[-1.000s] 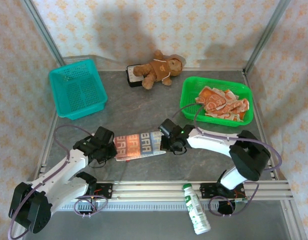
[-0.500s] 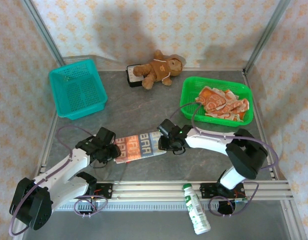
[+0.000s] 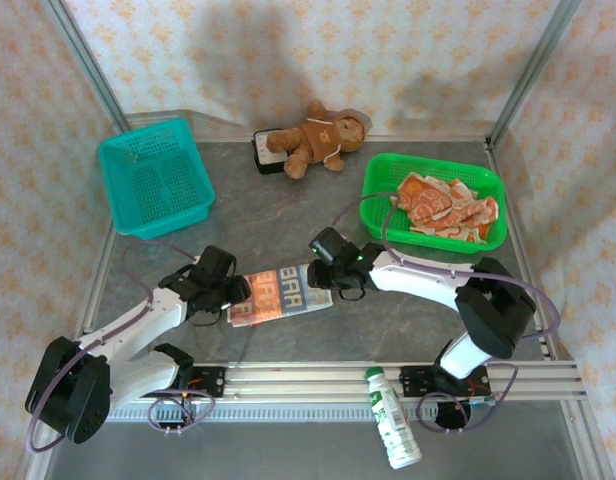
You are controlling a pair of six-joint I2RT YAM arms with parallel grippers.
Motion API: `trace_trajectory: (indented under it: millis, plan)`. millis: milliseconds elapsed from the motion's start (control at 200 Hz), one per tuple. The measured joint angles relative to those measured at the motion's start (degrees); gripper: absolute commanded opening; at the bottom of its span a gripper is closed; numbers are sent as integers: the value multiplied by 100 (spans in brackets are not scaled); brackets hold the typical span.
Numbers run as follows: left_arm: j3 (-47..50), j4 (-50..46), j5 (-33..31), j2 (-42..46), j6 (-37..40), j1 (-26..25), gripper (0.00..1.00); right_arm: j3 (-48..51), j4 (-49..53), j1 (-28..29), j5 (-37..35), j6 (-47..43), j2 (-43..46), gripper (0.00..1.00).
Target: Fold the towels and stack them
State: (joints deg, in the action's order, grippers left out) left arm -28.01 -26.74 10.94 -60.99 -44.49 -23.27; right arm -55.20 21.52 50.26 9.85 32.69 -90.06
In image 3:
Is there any aluminium frame post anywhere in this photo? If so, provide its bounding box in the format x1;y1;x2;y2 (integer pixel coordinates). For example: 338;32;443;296
42;0;132;134
487;0;582;146

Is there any ABB lettered orange blue towel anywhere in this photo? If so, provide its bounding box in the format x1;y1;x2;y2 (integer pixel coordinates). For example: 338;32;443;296
226;263;335;330

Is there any aluminium table back rail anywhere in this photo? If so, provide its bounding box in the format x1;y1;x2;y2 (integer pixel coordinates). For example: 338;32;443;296
367;132;492;146

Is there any long aluminium base rail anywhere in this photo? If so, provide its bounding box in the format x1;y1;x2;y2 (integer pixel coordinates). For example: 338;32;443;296
42;360;587;401

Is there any brown teddy bear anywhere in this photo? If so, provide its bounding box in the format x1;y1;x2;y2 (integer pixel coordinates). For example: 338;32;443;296
265;99;373;180

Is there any white green plastic bottle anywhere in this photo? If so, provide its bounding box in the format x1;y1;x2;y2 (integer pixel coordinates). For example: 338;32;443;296
365;366;423;470

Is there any bright orange white print towel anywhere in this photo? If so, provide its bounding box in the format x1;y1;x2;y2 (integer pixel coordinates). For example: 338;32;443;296
389;172;457;226

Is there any grey slotted cable duct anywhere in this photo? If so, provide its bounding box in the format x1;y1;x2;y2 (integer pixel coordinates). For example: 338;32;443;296
107;403;439;424

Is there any black white small device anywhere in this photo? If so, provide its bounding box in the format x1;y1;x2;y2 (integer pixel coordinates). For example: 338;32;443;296
251;128;289;176

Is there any teal plastic basket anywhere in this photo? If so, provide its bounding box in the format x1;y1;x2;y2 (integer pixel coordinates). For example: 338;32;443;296
97;118;217;241

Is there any aluminium table side rail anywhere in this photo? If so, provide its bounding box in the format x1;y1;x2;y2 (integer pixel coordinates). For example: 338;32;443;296
482;141;559;361
72;227;120;362

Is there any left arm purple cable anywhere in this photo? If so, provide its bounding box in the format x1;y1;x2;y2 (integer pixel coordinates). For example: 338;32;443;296
26;238;217;454

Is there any salmon jellyfish print towel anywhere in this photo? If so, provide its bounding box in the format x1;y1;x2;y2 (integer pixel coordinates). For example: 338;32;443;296
409;180;501;245

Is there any green plastic basket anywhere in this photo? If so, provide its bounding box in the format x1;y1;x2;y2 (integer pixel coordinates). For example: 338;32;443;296
357;152;509;255

